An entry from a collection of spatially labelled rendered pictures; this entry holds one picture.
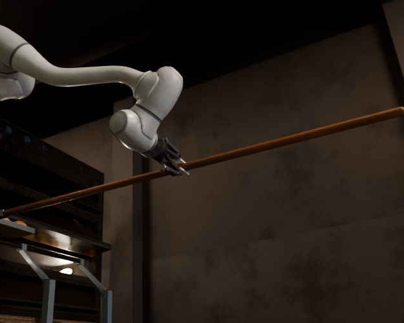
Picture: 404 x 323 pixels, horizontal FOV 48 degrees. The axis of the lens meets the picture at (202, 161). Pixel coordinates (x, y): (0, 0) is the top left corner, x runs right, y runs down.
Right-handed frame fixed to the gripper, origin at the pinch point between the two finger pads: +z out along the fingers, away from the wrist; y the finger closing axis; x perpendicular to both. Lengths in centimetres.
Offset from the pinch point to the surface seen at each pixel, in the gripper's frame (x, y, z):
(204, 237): -120, -56, 281
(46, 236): -149, -18, 86
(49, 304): -95, 37, 37
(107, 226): -248, -92, 285
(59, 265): -190, -15, 146
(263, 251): -57, -31, 278
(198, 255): -128, -38, 280
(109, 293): -95, 26, 85
